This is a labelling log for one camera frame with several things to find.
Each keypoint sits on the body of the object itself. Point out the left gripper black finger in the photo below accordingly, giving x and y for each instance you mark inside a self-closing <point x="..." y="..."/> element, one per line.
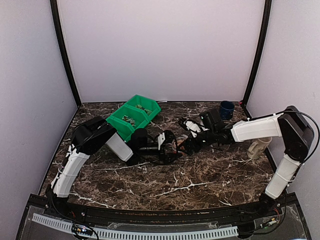
<point x="169" y="158"/>
<point x="169" y="136"/>

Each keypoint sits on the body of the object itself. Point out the yellow-green gummy candies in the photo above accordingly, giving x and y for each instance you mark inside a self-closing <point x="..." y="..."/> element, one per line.
<point x="148" y="112"/>

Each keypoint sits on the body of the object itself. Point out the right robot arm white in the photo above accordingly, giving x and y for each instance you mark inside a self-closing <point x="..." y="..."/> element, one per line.
<point x="292" y="129"/>

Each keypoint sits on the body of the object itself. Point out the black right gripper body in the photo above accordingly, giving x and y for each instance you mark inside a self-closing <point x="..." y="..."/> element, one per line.
<point x="210" y="138"/>

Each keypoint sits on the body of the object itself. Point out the white slotted cable duct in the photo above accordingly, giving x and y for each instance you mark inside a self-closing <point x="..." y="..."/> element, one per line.
<point x="123" y="231"/>

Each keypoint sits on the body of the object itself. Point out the dark blue mug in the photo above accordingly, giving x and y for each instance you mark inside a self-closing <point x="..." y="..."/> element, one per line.
<point x="226" y="110"/>

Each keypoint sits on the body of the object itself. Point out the green three-compartment candy bin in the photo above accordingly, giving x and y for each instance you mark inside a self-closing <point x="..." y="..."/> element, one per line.
<point x="134" y="114"/>

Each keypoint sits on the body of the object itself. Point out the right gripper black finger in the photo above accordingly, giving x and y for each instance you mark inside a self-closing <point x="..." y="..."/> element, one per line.
<point x="190" y="150"/>
<point x="188" y="142"/>

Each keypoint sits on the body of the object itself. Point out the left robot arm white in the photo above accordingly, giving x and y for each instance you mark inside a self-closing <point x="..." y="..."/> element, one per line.
<point x="89" y="137"/>

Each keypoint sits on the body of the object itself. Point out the black front rail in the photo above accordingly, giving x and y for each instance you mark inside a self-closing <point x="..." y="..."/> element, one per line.
<point x="101" y="216"/>

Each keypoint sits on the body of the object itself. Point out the lollipop candies pile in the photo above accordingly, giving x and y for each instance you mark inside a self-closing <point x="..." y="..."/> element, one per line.
<point x="129" y="120"/>

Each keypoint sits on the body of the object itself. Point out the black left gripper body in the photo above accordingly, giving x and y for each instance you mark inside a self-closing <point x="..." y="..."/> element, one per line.
<point x="144" y="152"/>

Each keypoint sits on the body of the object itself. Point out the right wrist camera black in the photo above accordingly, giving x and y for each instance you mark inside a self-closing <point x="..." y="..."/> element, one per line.
<point x="210" y="120"/>

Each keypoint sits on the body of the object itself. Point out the beige ceramic mug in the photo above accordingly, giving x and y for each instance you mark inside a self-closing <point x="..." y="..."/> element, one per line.
<point x="258" y="147"/>

